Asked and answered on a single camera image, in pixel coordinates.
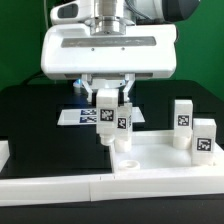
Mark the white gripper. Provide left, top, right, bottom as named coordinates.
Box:
left=41, top=24, right=177, bottom=103

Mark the white square tabletop tray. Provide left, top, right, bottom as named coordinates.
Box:
left=110, top=130, right=224, bottom=172

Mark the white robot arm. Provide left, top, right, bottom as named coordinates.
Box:
left=41, top=0, right=200, bottom=101

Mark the white sheet with AprilTags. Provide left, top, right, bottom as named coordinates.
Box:
left=57, top=107, right=145, bottom=126

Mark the white U-shaped obstacle fence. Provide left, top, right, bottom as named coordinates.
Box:
left=0, top=130, right=224, bottom=208

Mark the white block at left edge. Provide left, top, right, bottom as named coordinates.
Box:
left=0, top=141, right=10, bottom=172

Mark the black cable bundle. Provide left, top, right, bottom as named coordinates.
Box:
left=19, top=71, right=51, bottom=86

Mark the white thin hanging cable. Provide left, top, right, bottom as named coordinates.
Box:
left=43, top=0, right=52, bottom=34

